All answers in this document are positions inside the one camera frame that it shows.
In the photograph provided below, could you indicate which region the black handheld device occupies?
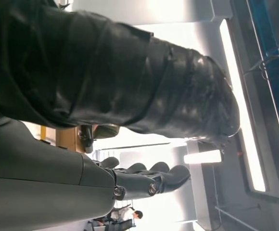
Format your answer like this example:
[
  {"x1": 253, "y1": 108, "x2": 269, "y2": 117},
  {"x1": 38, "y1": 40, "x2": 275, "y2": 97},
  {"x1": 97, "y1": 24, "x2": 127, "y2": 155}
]
[{"x1": 78, "y1": 125, "x2": 94, "y2": 154}]

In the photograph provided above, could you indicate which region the brown cardboard box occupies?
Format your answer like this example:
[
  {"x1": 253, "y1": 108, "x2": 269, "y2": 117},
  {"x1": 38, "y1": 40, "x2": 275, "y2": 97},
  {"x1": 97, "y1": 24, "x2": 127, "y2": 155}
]
[{"x1": 54, "y1": 127, "x2": 80, "y2": 152}]

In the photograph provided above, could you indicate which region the person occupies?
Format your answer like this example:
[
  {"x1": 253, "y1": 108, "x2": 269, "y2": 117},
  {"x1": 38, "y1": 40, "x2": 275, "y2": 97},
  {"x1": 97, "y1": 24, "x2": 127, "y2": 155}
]
[{"x1": 110, "y1": 205, "x2": 144, "y2": 224}]

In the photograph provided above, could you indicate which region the fluorescent ceiling light tube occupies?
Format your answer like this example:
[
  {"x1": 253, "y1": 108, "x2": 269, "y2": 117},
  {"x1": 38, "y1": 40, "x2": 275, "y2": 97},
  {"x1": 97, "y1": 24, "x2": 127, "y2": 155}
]
[
  {"x1": 183, "y1": 149, "x2": 223, "y2": 165},
  {"x1": 219, "y1": 19, "x2": 267, "y2": 193}
]

